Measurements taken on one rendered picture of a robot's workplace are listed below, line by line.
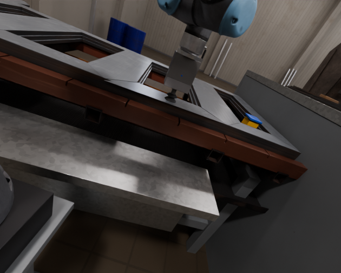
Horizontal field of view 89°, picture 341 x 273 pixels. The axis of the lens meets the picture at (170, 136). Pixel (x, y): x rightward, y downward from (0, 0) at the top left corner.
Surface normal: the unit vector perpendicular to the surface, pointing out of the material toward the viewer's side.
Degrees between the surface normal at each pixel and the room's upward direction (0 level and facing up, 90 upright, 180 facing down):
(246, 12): 90
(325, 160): 90
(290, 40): 90
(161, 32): 90
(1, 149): 0
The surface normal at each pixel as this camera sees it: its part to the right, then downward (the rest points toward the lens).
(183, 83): 0.03, 0.51
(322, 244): -0.93, -0.32
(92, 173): 0.36, -0.80
